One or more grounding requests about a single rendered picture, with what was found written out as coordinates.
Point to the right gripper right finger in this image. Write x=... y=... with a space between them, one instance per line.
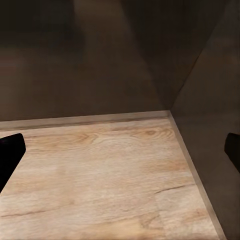
x=232 y=149

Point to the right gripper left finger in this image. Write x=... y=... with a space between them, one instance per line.
x=12 y=149

